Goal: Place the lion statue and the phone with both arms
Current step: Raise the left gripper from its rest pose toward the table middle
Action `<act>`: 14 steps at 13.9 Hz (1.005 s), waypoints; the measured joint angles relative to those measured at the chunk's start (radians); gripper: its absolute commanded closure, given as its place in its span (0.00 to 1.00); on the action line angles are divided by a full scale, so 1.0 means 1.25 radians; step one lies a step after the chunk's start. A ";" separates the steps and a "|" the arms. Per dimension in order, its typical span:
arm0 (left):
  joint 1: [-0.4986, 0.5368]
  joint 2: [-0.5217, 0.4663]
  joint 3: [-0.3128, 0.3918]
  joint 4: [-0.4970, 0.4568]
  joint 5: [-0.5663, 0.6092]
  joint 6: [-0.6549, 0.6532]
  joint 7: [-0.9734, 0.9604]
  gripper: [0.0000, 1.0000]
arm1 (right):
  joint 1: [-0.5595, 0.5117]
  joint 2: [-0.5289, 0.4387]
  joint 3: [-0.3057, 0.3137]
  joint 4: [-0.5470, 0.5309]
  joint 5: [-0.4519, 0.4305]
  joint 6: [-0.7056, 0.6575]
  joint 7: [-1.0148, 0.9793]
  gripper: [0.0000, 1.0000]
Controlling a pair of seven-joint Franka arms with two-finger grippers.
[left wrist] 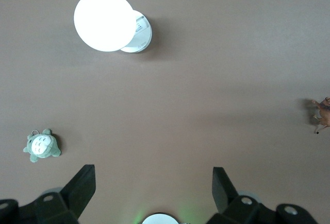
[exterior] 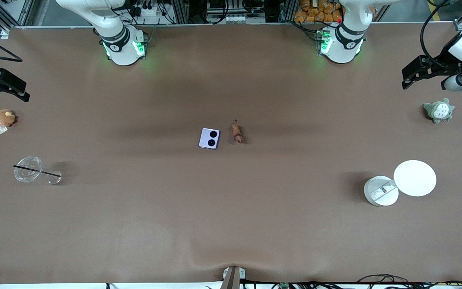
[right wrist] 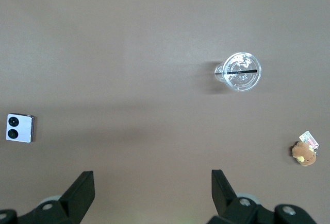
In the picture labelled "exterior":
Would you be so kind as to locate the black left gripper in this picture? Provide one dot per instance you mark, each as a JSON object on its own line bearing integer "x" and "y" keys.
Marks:
{"x": 444, "y": 61}

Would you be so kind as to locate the brown lion statue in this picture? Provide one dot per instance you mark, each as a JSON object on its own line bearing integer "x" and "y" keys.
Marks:
{"x": 237, "y": 131}

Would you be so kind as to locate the lavender flip phone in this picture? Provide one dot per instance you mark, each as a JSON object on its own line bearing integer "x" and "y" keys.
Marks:
{"x": 209, "y": 138}

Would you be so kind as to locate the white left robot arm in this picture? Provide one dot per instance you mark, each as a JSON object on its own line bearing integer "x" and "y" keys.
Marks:
{"x": 347, "y": 40}

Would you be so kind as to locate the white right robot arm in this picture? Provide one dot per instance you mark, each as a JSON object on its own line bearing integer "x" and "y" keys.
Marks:
{"x": 118, "y": 40}

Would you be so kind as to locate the brown plush toy with tag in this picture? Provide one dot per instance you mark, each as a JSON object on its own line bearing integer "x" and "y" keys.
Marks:
{"x": 5, "y": 117}

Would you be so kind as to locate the grey totoro plush toy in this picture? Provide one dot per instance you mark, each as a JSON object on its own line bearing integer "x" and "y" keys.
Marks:
{"x": 438, "y": 111}

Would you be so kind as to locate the clear plastic cup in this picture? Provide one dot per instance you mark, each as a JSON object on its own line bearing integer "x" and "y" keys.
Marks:
{"x": 27, "y": 169}

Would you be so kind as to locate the black drinking straw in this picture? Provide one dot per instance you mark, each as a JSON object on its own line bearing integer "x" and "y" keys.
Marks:
{"x": 46, "y": 173}

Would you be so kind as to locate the orange plush toy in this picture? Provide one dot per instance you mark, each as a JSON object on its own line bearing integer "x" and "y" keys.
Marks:
{"x": 327, "y": 8}
{"x": 316, "y": 17}
{"x": 299, "y": 16}
{"x": 336, "y": 16}
{"x": 305, "y": 5}

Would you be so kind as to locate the white round flat lid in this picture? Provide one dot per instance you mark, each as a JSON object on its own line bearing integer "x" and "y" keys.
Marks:
{"x": 414, "y": 178}

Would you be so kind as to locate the white cylinder container with label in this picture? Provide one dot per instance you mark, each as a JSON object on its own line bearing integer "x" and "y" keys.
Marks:
{"x": 379, "y": 192}

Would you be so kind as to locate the white power strip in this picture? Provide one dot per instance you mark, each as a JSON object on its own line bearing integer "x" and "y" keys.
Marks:
{"x": 146, "y": 10}

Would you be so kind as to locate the white terminal block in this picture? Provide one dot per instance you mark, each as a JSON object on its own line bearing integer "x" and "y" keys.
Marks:
{"x": 245, "y": 18}

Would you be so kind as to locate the brown table mat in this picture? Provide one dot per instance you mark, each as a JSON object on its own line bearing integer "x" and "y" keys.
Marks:
{"x": 231, "y": 220}

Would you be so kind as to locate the grey camera stand bracket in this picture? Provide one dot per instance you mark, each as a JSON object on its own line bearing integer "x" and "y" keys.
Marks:
{"x": 233, "y": 277}

